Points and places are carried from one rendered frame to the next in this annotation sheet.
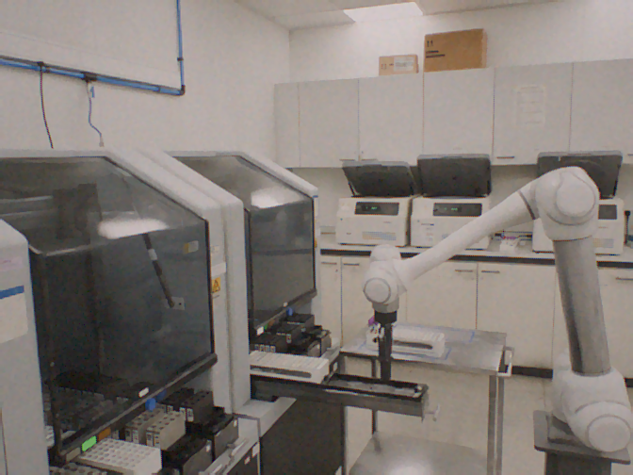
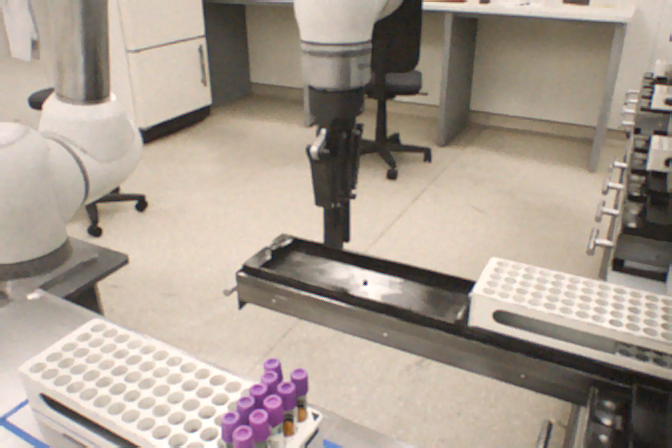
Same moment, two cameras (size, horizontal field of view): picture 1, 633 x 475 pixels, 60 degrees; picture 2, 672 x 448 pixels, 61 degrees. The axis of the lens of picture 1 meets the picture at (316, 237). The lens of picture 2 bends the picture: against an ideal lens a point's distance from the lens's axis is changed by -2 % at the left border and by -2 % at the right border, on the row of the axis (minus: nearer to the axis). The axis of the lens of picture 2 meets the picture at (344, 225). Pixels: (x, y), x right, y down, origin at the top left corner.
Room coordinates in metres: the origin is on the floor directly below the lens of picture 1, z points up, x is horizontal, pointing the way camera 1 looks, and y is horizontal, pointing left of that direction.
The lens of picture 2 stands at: (2.48, -0.13, 1.26)
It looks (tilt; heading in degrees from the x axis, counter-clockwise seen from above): 27 degrees down; 186
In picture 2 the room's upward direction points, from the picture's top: straight up
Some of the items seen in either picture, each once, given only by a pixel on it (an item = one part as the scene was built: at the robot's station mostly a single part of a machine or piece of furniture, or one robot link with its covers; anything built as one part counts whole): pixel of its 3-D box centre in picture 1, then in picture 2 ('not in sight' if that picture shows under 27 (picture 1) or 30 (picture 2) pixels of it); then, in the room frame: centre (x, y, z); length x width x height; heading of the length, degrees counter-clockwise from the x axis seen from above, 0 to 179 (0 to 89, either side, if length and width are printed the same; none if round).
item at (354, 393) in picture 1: (332, 388); (453, 320); (1.81, -0.05, 0.78); 0.73 x 0.14 x 0.09; 69
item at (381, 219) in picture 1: (379, 201); not in sight; (4.42, -0.51, 1.22); 0.62 x 0.56 x 0.64; 157
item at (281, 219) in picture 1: (231, 233); not in sight; (2.21, 0.35, 1.28); 0.61 x 0.51 x 0.63; 159
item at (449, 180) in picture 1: (453, 199); not in sight; (4.21, -1.06, 1.24); 0.62 x 0.56 x 0.69; 160
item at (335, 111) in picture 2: (385, 323); (336, 118); (1.73, -0.22, 1.04); 0.08 x 0.07 x 0.09; 159
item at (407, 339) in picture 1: (404, 340); (166, 415); (2.10, -0.34, 0.85); 0.30 x 0.10 x 0.06; 67
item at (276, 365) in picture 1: (285, 368); (596, 323); (1.88, 0.12, 0.83); 0.30 x 0.10 x 0.06; 69
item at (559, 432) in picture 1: (577, 421); (18, 261); (1.65, -0.82, 0.73); 0.22 x 0.18 x 0.06; 159
